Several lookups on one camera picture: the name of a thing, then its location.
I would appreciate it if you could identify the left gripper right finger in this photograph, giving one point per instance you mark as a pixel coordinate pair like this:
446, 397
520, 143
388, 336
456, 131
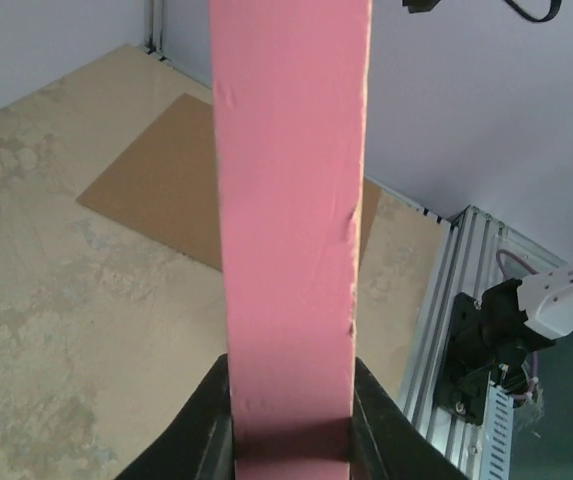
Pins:
384, 444

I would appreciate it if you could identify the pink picture frame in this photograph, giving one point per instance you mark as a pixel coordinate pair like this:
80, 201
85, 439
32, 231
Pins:
290, 97

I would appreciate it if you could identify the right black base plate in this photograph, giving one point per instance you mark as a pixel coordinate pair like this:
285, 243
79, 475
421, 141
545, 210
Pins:
462, 383

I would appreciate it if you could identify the brown cardboard backing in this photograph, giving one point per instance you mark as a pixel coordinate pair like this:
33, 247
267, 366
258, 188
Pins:
164, 185

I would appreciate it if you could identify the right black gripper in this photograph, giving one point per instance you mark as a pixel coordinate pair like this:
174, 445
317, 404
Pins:
419, 6

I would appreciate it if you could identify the aluminium rail base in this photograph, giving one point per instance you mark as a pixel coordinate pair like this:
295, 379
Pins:
466, 263

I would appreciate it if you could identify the blue slotted cable duct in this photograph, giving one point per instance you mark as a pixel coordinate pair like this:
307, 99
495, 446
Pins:
495, 436

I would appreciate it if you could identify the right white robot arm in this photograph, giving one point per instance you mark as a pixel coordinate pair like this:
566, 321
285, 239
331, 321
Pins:
489, 122

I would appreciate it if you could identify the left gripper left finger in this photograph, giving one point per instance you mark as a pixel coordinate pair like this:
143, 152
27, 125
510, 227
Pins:
198, 443

